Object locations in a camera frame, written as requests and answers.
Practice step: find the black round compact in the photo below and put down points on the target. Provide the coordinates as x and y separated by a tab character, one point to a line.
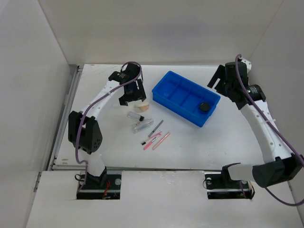
205	107

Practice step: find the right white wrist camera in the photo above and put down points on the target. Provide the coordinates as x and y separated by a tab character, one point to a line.
246	62

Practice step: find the clear toner bottle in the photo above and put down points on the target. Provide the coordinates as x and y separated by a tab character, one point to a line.
140	126

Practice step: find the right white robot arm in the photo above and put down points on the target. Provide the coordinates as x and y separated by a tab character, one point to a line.
280	162

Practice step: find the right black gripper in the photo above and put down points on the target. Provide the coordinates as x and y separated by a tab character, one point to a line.
220	73

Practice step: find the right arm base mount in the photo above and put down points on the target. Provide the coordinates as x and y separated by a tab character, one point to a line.
225	189

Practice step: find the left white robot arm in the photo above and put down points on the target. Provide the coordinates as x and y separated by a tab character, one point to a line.
84	131

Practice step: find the blue compartment tray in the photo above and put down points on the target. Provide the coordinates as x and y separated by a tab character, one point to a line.
183	97

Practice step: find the peach makeup stick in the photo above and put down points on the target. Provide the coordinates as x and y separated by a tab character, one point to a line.
161	140

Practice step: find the pink makeup pen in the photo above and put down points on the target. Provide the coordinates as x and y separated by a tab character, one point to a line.
150	143

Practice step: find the checkered makeup pencil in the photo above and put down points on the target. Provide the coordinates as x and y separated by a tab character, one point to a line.
157	126

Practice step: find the beige makeup sponge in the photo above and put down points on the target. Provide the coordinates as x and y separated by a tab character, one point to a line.
141	107

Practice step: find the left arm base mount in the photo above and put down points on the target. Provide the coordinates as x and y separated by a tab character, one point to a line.
106	187

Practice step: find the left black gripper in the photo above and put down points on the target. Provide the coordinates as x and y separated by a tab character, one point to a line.
138	96

